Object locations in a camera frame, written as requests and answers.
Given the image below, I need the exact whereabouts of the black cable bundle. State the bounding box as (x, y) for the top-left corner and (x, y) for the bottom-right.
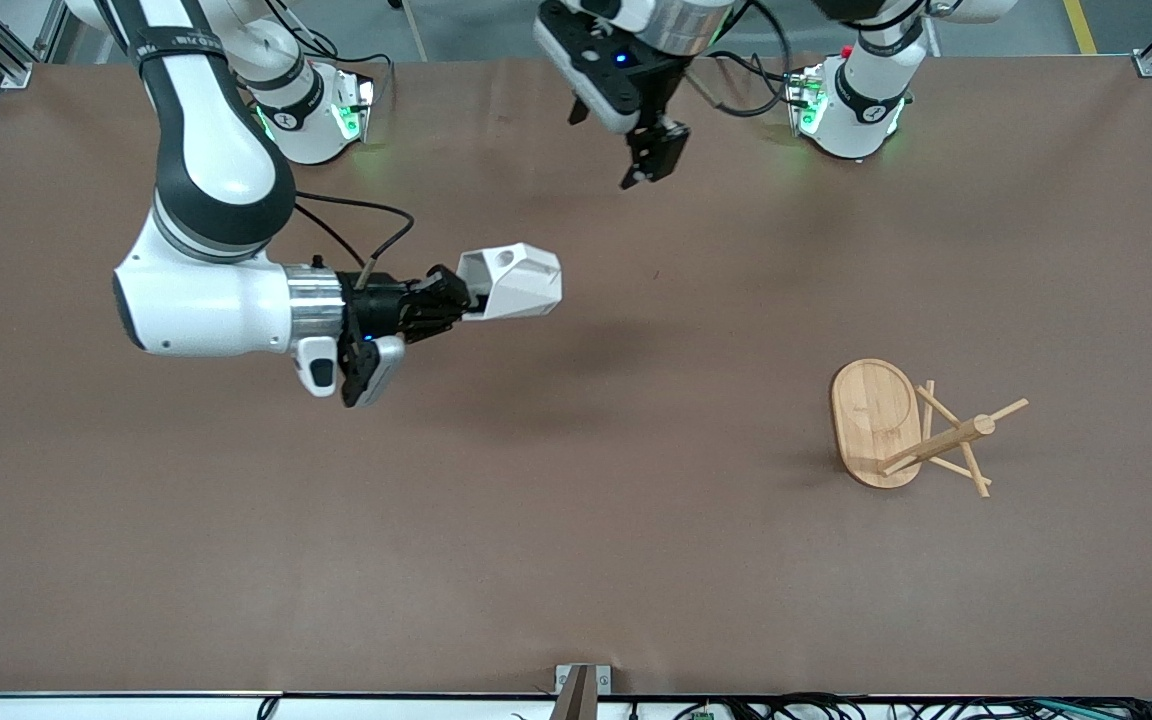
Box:
(626, 692), (1152, 720)

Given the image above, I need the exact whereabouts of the wooden cup rack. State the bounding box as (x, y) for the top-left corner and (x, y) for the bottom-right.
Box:
(829, 358), (1030, 499)

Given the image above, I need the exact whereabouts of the white faceted plastic cup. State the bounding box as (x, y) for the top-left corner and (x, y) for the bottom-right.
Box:
(456, 243), (564, 321)

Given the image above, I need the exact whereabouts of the black left base cable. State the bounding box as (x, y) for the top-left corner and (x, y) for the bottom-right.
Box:
(706, 48), (809, 106)

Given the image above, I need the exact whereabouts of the white table edge rail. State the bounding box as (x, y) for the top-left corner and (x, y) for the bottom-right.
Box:
(0, 692), (1152, 720)

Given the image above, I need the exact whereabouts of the black base cable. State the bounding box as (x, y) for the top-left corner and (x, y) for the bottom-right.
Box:
(706, 48), (809, 106)
(264, 0), (397, 106)

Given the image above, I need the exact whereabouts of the black right base cable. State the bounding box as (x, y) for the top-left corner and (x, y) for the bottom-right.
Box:
(264, 0), (397, 106)

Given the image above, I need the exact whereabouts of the grey metal bracket post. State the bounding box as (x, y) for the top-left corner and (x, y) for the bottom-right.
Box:
(554, 664), (613, 720)

